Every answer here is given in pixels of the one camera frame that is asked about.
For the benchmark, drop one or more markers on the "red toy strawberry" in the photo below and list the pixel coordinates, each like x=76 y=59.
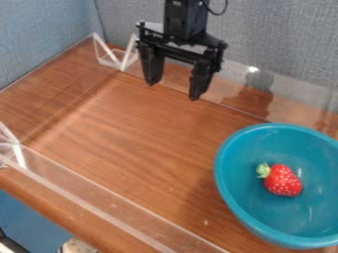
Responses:
x=279 y=180

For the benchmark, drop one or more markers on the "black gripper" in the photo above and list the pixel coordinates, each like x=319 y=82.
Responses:
x=200 y=51

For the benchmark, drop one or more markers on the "clear acrylic left barrier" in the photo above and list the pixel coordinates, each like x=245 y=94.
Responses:
x=18 y=68

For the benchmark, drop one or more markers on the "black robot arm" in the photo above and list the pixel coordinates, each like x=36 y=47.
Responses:
x=185 y=18

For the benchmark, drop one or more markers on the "clear acrylic front barrier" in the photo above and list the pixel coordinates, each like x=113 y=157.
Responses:
x=92 y=211

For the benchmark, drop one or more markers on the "blue plastic bowl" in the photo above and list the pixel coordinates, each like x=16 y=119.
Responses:
x=294 y=222

